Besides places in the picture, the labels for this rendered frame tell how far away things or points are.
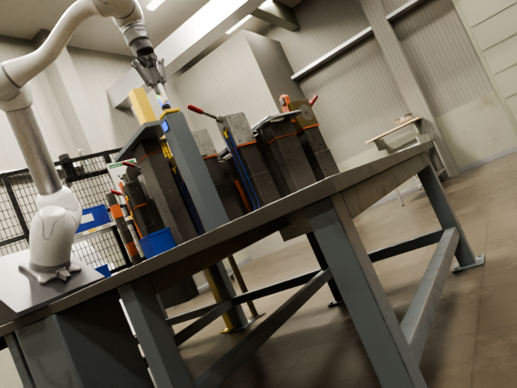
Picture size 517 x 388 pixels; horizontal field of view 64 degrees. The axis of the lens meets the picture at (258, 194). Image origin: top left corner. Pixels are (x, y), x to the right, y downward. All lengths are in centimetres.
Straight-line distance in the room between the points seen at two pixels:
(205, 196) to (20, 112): 88
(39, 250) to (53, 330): 32
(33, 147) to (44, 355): 84
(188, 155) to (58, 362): 94
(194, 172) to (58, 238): 67
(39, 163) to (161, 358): 98
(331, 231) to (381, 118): 770
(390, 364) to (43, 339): 132
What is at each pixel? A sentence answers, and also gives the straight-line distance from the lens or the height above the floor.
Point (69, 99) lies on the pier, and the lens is 669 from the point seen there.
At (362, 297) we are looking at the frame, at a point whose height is 41.
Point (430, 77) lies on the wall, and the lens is 854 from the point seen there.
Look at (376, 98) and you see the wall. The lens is 871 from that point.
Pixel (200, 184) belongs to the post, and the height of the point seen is 87.
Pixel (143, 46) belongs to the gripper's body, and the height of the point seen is 140.
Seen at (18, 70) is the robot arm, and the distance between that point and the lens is 176.
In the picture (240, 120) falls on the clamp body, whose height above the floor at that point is 103.
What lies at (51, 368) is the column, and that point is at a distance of 193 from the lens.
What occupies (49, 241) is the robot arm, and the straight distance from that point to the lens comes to 186.
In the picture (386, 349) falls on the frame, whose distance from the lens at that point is 109.
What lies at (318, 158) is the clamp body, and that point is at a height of 80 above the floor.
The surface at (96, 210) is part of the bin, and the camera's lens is 276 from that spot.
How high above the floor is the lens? 67
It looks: 3 degrees up
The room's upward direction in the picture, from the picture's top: 24 degrees counter-clockwise
